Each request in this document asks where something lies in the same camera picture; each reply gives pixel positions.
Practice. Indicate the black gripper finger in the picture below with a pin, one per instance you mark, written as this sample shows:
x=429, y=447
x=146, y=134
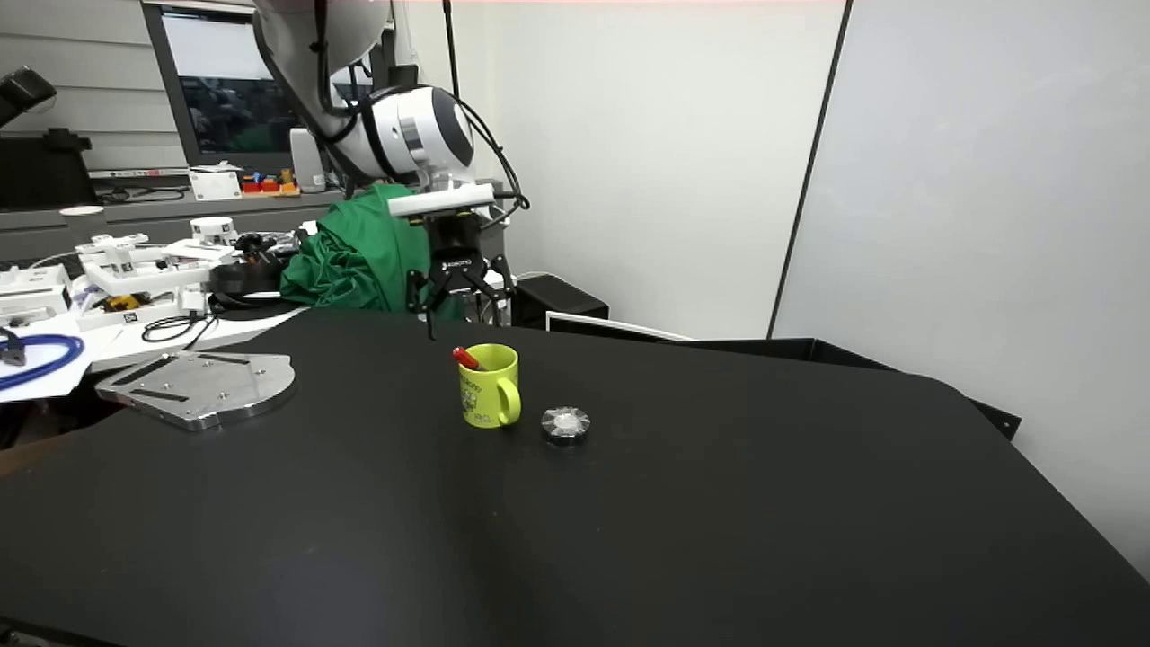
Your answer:
x=431, y=298
x=495, y=298

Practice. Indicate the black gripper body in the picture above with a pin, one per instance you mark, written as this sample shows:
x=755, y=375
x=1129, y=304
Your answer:
x=463, y=246

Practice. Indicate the red marker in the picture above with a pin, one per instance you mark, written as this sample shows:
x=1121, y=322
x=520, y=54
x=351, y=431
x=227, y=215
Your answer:
x=466, y=357

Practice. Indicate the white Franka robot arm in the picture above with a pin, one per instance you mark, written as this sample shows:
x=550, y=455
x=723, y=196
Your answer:
x=406, y=129

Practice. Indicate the green mug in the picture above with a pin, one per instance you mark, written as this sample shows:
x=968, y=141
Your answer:
x=487, y=397

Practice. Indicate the black box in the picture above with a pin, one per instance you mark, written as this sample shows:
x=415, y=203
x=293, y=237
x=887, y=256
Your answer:
x=554, y=296

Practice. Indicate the green cloth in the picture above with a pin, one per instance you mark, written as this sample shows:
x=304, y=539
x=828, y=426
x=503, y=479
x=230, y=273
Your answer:
x=362, y=256

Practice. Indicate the white edged board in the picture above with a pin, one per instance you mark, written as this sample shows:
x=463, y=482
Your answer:
x=599, y=324

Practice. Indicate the small round shiny dish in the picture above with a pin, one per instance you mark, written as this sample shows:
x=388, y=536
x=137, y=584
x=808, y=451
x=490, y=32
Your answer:
x=564, y=420

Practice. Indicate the grey canister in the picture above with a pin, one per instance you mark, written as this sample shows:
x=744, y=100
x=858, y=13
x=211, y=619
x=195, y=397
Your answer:
x=304, y=158

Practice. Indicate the orange small items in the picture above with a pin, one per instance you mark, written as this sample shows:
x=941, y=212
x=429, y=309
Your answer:
x=270, y=183

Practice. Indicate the thin black pole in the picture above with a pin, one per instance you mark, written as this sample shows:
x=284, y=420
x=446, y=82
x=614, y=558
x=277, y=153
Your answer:
x=446, y=42

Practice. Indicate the white box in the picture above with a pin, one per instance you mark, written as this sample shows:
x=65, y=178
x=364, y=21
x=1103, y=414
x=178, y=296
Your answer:
x=218, y=183

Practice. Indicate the grey metal plate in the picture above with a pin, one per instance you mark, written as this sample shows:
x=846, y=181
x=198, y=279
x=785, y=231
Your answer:
x=198, y=384

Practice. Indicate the black framed monitor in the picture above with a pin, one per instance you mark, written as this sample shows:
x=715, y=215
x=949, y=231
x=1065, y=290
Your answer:
x=221, y=113

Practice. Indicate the grey counter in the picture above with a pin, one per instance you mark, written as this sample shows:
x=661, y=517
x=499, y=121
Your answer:
x=156, y=215

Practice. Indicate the white plastic assembly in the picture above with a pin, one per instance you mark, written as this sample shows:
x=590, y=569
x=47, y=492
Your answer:
x=134, y=272

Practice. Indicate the white side table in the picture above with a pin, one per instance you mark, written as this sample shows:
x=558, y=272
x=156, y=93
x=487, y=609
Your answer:
x=132, y=341

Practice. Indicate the white plastic block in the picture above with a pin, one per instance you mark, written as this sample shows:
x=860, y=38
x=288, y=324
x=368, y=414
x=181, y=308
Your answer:
x=30, y=293

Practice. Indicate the black bag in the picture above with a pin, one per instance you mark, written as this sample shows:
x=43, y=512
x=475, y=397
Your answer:
x=43, y=170

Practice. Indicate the black angled device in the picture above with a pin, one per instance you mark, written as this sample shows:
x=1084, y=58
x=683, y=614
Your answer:
x=24, y=93

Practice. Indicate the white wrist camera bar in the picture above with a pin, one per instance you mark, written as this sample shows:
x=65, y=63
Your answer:
x=439, y=200

